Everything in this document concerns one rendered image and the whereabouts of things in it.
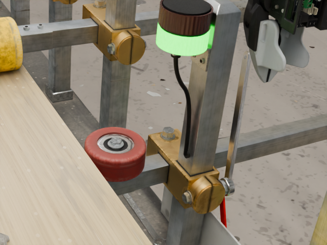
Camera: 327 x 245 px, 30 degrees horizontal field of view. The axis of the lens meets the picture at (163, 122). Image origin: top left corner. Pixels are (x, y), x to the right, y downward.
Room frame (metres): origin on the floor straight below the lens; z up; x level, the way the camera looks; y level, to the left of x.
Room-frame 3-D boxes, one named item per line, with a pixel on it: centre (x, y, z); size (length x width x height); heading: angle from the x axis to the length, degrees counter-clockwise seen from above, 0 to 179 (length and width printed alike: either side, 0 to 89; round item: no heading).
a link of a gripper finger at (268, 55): (0.68, -0.12, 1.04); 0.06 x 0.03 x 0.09; 33
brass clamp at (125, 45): (0.90, 0.10, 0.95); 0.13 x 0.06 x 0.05; 33
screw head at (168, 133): (0.73, -0.01, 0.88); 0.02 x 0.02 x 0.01
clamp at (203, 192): (0.69, -0.03, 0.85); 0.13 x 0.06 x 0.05; 33
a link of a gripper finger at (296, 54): (0.69, -0.15, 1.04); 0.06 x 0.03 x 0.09; 33
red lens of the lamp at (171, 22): (0.64, -0.01, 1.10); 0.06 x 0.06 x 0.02
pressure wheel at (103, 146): (0.65, 0.06, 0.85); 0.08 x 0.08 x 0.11
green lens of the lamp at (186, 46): (0.64, -0.01, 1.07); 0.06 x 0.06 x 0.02
